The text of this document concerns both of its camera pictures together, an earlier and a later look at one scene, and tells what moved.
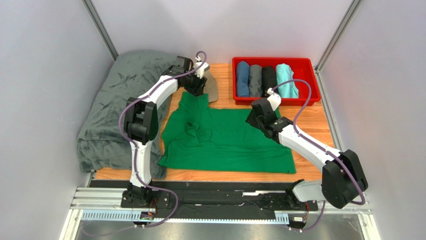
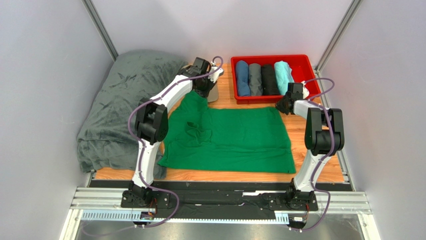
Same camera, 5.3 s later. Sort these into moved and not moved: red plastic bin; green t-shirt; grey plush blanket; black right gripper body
Moved: black right gripper body
Not moved: green t-shirt; red plastic bin; grey plush blanket
